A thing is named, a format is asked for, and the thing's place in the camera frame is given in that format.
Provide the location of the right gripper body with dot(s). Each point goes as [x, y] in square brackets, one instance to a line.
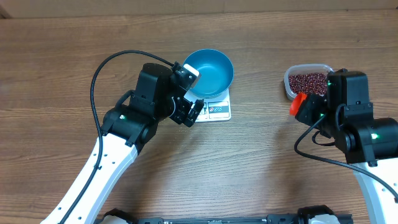
[311, 112]

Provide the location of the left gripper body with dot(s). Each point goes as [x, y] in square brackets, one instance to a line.
[180, 110]

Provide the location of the orange measuring scoop blue handle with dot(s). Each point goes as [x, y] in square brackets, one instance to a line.
[296, 103]

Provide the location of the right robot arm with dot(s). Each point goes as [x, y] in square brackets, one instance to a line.
[345, 114]

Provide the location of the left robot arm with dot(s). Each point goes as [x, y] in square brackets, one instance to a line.
[159, 94]

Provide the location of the white digital kitchen scale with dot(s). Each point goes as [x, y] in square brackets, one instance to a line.
[217, 105]

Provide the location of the blue metal bowl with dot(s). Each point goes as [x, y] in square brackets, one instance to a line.
[216, 70]

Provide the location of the red beans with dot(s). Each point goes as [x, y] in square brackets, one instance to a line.
[308, 83]

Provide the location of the clear plastic container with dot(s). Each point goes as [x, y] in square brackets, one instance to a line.
[303, 69]

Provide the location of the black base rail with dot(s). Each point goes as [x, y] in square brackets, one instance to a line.
[313, 214]

